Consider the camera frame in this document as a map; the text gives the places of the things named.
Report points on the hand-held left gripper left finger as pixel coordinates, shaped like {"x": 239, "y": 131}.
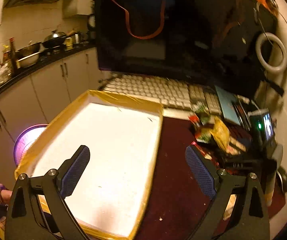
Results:
{"x": 74, "y": 172}

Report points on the black kitchen countertop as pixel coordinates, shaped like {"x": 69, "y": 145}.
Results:
{"x": 33, "y": 67}

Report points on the dark sauce bottle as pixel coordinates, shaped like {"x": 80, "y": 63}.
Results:
{"x": 14, "y": 55}

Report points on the white computer keyboard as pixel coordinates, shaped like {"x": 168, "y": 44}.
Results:
{"x": 146, "y": 90}

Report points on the white bowl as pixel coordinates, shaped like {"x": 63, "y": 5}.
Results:
{"x": 28, "y": 58}

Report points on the dark red table cloth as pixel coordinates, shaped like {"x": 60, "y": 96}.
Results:
{"x": 173, "y": 170}

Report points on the white foam tray yellow tape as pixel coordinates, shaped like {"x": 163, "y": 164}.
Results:
{"x": 103, "y": 142}

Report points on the green white snack packet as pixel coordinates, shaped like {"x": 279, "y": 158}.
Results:
{"x": 201, "y": 109}

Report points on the large black monitor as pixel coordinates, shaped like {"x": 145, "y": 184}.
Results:
{"x": 183, "y": 42}

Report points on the black wok with lid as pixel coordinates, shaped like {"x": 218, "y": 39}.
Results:
{"x": 54, "y": 40}

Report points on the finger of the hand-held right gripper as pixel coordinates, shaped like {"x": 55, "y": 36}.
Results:
{"x": 243, "y": 161}

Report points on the yellow snack packet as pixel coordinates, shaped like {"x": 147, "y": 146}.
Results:
{"x": 219, "y": 132}

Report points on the blue notebook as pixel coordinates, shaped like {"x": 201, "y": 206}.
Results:
{"x": 224, "y": 102}

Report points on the small metal pot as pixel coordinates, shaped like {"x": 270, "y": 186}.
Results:
{"x": 78, "y": 38}

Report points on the white kitchen cabinets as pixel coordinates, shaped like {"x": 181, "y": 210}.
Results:
{"x": 51, "y": 85}

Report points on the black computer mouse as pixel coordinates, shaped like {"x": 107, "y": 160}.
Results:
{"x": 284, "y": 180}

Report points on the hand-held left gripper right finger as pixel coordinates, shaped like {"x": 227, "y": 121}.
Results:
{"x": 201, "y": 172}

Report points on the red green snack packet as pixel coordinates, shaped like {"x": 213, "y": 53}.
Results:
{"x": 203, "y": 136}

